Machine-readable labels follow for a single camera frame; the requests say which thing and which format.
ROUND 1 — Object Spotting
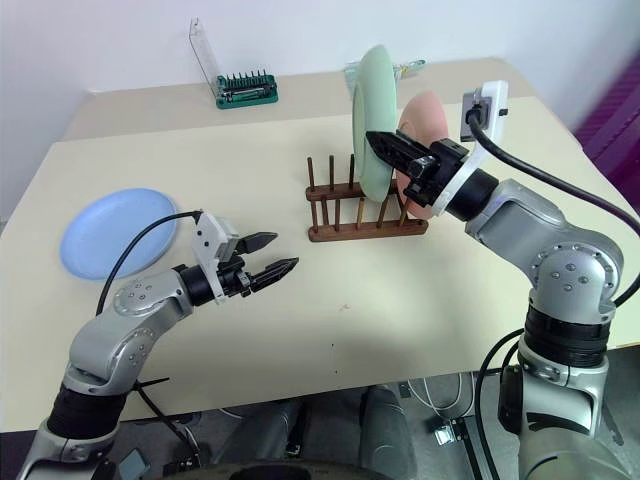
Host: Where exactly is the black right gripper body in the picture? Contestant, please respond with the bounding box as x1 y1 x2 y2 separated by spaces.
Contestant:
402 141 470 209

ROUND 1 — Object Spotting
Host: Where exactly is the wooden dish rack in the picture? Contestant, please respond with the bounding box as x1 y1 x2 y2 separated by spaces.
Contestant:
305 153 430 243

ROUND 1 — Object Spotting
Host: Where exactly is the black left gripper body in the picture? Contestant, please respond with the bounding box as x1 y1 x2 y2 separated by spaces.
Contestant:
217 234 257 300

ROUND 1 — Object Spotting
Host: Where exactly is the white cable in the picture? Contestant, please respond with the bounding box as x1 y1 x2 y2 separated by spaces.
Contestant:
405 372 477 421

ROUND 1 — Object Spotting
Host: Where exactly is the green screwdriver bit set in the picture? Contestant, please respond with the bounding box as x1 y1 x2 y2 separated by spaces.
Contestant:
214 71 279 109

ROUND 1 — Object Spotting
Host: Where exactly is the dark grey rounded shape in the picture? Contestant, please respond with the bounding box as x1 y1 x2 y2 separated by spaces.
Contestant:
358 384 417 474
239 399 312 464

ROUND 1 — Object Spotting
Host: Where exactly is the thin black cable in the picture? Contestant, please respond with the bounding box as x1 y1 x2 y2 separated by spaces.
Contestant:
133 378 202 454

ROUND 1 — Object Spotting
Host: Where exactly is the purple object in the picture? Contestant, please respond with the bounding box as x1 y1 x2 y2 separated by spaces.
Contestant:
574 54 640 196

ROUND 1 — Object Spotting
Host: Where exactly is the pink plate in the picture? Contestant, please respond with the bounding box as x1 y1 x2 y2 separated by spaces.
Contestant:
394 90 450 220

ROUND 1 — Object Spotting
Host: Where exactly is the blue plate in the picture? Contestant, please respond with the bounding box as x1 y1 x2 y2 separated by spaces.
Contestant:
59 187 179 280

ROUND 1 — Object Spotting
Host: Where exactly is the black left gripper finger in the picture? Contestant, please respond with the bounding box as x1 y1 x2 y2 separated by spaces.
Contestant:
251 257 300 294
240 231 279 254

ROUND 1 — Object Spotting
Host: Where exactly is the clear plastic case lid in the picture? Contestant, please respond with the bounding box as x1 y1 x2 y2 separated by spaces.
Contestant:
188 17 221 99

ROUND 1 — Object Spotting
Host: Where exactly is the green plate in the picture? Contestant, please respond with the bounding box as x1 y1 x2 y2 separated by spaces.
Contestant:
351 44 401 204

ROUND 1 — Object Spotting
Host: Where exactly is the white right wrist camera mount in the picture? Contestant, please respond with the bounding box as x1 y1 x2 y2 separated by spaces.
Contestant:
432 79 511 219

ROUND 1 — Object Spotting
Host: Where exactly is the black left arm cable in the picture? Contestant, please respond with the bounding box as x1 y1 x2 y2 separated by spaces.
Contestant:
95 210 205 317

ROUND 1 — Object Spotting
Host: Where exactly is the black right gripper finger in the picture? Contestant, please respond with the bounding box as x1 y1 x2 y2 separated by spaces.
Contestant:
372 145 426 174
366 130 436 157

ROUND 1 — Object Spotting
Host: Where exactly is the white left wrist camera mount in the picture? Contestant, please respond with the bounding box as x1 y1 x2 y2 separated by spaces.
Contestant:
192 211 241 306

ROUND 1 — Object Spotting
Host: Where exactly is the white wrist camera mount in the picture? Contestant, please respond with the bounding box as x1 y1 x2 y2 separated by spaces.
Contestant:
432 79 511 219
192 211 241 306

